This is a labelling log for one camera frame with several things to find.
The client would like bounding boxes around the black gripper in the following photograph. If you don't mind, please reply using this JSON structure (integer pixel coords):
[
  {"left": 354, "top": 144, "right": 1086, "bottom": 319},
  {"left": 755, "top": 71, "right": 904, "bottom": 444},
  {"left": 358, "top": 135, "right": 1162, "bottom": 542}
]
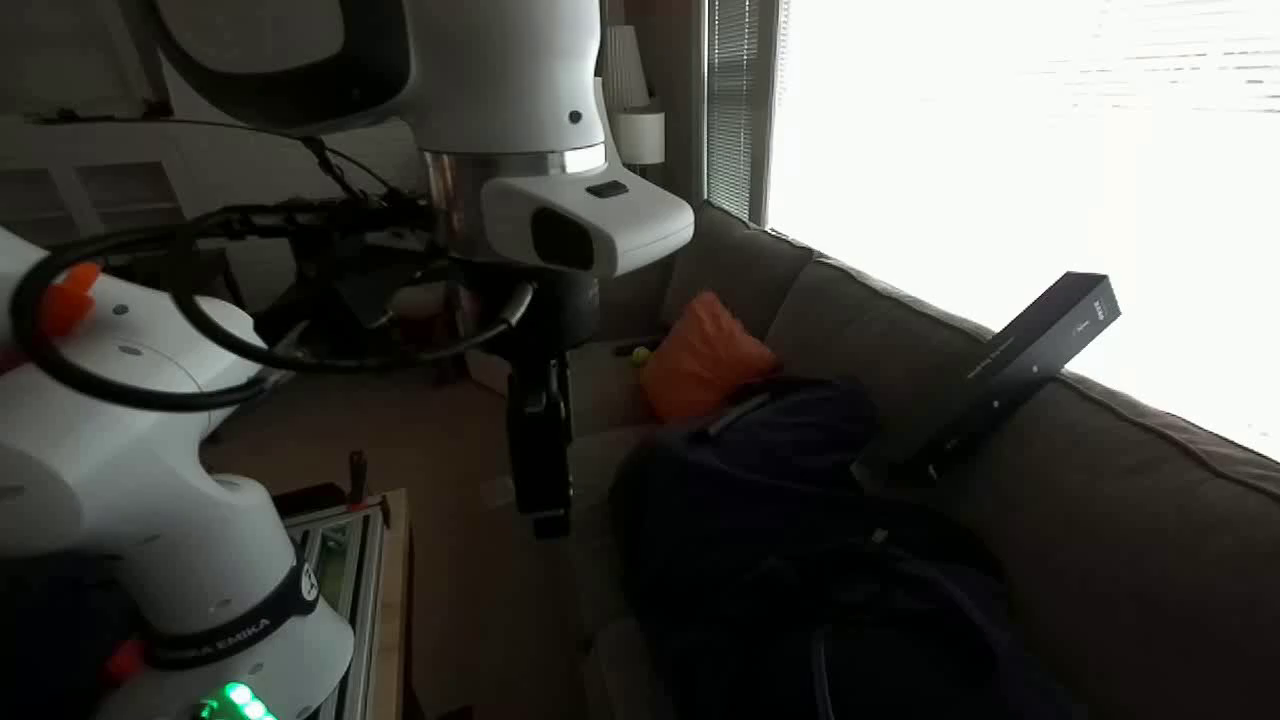
[{"left": 503, "top": 354, "right": 578, "bottom": 542}]

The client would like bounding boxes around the long dark grey remote box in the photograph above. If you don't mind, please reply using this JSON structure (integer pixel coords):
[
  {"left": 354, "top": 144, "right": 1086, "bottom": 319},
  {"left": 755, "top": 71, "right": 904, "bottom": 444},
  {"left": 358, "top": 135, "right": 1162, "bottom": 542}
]
[{"left": 854, "top": 267, "right": 1123, "bottom": 491}]

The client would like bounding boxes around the dark blue fabric bag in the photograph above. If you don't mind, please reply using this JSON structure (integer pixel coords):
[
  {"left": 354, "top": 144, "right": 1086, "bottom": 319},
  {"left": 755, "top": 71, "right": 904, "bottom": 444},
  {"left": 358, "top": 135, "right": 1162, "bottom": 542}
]
[{"left": 606, "top": 374, "right": 1072, "bottom": 720}]

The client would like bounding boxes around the orange pillow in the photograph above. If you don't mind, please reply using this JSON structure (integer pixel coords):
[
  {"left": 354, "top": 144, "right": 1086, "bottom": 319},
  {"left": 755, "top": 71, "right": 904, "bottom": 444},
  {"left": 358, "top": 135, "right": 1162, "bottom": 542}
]
[{"left": 637, "top": 288, "right": 785, "bottom": 426}]

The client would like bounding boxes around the white cylinder object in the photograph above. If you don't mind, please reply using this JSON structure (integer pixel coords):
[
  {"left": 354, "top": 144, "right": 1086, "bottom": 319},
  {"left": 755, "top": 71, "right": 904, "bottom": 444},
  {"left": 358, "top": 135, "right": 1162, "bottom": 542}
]
[{"left": 602, "top": 16, "right": 670, "bottom": 171}]

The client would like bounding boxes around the white slatted cabinet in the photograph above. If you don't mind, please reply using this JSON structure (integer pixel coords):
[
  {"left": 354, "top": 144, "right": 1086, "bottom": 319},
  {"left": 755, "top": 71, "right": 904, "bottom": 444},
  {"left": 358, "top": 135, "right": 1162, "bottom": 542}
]
[{"left": 0, "top": 116, "right": 197, "bottom": 270}]

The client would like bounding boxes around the bright window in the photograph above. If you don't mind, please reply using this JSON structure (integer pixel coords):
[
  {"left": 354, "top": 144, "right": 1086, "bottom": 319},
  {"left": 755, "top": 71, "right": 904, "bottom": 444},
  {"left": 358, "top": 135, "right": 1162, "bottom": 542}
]
[{"left": 763, "top": 0, "right": 1280, "bottom": 465}]

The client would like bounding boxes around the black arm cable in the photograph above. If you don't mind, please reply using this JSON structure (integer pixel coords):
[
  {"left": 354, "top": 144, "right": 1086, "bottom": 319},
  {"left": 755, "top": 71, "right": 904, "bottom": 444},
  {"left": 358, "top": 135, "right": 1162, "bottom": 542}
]
[{"left": 9, "top": 130, "right": 542, "bottom": 413}]

